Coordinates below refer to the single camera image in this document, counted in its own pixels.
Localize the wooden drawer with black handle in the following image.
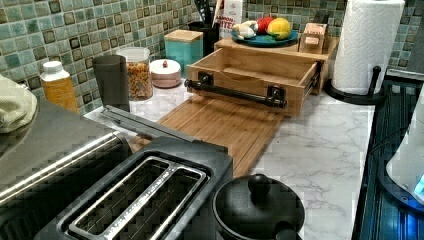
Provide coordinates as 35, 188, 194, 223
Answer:
185, 48, 322, 116

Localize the clear cereal jar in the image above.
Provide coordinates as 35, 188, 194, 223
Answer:
117, 47, 153, 101

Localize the plush yellow lemon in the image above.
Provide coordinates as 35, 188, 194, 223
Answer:
267, 18, 291, 40

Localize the white carton box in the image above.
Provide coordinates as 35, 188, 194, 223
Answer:
216, 0, 243, 38

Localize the cream folded cloth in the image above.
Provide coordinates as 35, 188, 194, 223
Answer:
0, 76, 37, 133

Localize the bamboo cutting board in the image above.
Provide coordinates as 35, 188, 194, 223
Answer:
130, 96, 284, 177

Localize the orange juice bottle white cap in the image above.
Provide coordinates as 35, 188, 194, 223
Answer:
40, 61, 79, 113

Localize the black pot with lid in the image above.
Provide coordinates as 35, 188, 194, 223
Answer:
213, 174, 305, 240

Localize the black utensil holder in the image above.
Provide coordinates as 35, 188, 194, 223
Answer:
188, 0, 219, 56

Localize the pink round lidded dish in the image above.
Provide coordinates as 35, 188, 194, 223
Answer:
150, 59, 181, 88

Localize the wooden drawer cabinet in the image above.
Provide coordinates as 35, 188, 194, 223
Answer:
214, 36, 338, 94

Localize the teal canister with wooden lid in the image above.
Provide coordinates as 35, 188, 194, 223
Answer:
164, 29, 203, 77

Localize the plush peeled banana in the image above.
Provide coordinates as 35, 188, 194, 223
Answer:
232, 20, 258, 39

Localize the dark grey tumbler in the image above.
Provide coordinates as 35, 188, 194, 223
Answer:
93, 55, 130, 112

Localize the black paper towel holder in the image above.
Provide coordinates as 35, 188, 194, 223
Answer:
324, 66, 386, 106

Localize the small wooden caddy box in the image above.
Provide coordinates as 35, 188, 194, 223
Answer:
299, 23, 327, 54

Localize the stainless toaster oven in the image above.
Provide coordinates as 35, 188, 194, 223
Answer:
1, 101, 136, 240

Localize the teal plate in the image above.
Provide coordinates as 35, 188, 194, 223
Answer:
231, 30, 298, 48

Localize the white paper towel roll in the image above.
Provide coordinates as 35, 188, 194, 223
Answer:
332, 0, 405, 95

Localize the black two-slot toaster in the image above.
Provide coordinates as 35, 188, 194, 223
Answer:
34, 137, 232, 240

